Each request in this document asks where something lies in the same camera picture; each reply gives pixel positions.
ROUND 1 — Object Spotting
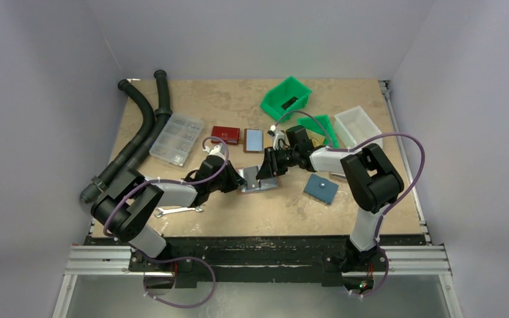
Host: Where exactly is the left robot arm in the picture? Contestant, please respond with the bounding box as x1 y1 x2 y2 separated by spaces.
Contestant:
90 155 247 260

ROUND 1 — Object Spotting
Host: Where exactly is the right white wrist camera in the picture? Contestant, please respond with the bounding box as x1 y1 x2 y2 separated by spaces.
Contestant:
267 125 286 150

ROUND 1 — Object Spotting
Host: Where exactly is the black corrugated hose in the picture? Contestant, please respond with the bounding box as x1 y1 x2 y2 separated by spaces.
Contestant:
79 79 156 205
108 70 173 193

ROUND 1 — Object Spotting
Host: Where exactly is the pink leather card holder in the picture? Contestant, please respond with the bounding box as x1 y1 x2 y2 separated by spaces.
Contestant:
237 165 280 193

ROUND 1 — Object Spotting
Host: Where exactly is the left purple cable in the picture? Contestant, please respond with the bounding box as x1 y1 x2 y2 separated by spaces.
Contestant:
103 136 230 309

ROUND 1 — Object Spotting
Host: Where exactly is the silver wrench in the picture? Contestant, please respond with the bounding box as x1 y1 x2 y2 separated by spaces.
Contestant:
154 206 203 218

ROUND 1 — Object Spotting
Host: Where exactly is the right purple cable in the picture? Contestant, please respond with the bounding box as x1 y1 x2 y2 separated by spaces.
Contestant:
272 110 425 299

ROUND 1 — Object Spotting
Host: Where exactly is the clear white plastic bin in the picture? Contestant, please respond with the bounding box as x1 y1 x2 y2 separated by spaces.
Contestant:
333 106 382 148

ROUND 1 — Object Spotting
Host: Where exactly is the small green plastic bin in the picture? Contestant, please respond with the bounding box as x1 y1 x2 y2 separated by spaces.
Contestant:
297 115 339 148

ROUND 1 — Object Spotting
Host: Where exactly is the brown open card holder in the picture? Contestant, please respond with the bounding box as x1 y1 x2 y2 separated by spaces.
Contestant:
243 129 264 153

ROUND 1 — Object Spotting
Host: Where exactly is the purple cable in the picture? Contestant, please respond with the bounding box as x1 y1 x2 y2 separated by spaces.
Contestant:
103 136 230 309
272 110 425 299

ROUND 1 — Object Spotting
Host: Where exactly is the right black corrugated hose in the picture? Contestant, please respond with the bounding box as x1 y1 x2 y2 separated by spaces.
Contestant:
108 70 173 193

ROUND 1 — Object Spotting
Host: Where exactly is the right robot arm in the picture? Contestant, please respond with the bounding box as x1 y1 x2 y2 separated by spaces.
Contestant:
256 125 404 264

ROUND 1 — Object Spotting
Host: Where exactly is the large green plastic bin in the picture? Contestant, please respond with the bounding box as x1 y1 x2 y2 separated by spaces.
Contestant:
260 76 312 121

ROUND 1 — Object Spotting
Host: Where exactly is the clear plastic organizer box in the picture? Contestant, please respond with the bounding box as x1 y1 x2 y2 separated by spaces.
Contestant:
149 113 204 166

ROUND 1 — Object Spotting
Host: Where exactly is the left black corrugated hose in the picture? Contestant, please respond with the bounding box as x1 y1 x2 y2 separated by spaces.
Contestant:
79 79 156 205

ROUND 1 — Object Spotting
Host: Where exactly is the aluminium frame rail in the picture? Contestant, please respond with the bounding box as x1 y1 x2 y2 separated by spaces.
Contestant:
52 246 144 317

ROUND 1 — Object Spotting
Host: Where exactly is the red leather card holder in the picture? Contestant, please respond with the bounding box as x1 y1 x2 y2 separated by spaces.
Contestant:
211 126 241 145

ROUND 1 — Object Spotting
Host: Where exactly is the blue leather card holder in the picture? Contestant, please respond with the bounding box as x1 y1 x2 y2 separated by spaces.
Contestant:
304 174 339 205

